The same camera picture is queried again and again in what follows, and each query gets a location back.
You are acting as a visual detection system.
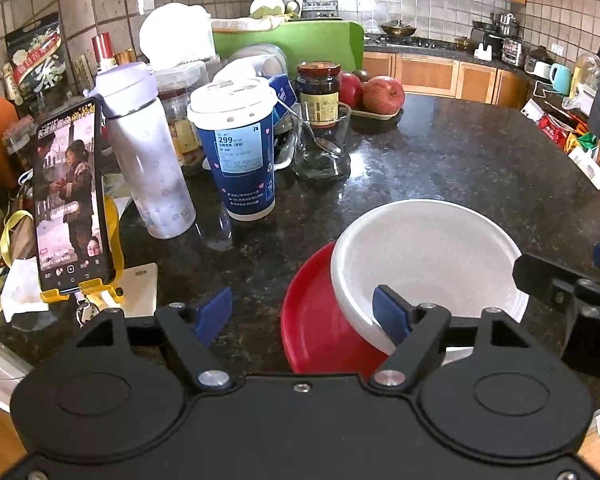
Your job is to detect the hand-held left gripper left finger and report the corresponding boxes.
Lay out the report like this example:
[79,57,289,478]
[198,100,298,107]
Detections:
[74,287,234,394]

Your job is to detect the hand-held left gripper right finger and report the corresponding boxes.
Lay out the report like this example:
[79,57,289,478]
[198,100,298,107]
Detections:
[371,285,532,392]

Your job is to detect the orange-red plastic plate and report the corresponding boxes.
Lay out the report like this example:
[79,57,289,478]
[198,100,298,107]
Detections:
[281,240,392,377]

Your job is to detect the white stand base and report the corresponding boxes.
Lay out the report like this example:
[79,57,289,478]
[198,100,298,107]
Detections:
[87,262,159,319]

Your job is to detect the white box with window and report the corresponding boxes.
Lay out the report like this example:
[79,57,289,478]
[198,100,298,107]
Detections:
[567,147,600,191]

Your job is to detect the yellow phone stand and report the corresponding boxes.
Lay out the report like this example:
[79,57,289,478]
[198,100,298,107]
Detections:
[39,195,127,307]

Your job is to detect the red snack packets bag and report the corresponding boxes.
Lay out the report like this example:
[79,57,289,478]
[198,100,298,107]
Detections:
[537,112,577,152]

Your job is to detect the blue paper cup white lid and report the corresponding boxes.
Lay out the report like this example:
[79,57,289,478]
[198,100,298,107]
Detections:
[186,77,280,222]

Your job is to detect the lavender water bottle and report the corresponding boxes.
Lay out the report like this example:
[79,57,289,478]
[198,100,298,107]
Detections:
[96,62,197,240]

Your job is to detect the clear glass carafe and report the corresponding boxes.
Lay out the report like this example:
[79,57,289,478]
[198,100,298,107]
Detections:
[291,102,353,181]

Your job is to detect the smartphone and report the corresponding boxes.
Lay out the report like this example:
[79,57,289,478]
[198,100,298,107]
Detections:
[32,96,117,294]

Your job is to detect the mint green mug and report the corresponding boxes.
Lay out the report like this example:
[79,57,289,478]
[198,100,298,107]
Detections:
[549,63,573,96]

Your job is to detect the crumpled white tissue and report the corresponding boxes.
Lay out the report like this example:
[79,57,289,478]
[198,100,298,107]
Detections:
[2,257,49,324]

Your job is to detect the clear plastic food container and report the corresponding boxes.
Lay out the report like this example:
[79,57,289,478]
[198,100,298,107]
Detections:
[155,62,209,169]

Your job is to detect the pale yellow fruit tray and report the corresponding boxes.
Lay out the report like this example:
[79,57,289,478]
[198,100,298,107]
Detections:
[349,105,407,122]

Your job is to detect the streaked red apple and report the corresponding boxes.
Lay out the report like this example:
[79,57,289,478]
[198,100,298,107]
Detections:
[362,76,406,115]

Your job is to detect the dark red apple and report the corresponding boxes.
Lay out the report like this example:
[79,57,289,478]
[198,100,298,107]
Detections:
[340,72,365,109]

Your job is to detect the blue tissue pack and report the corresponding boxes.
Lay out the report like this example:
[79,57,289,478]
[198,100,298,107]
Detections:
[270,74,297,127]

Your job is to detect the dark sauce jar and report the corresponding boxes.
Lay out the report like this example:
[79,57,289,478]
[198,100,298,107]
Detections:
[296,61,342,129]

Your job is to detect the wooden base cabinets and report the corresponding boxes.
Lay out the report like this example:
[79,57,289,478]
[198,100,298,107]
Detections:
[362,50,532,111]

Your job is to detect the white dishes stack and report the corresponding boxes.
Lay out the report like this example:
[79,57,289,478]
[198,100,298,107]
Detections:
[227,45,289,81]

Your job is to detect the green cutting board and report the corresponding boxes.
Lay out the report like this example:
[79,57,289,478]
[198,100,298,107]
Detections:
[212,20,365,77]

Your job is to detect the white cloth bundle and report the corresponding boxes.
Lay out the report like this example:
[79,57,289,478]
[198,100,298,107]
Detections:
[139,2,216,69]

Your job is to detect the dark wok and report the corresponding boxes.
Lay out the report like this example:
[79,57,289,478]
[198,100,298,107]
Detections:
[380,20,417,39]

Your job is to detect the red bottle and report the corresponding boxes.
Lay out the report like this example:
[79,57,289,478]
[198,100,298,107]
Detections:
[91,32,117,71]

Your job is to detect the cream cloth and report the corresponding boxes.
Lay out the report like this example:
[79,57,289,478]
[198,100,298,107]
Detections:
[210,13,286,31]

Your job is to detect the black tea package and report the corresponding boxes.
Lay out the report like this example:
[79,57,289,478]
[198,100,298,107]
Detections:
[5,12,69,112]

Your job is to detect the yellow strap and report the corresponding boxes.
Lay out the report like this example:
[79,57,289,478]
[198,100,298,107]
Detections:
[0,210,35,319]

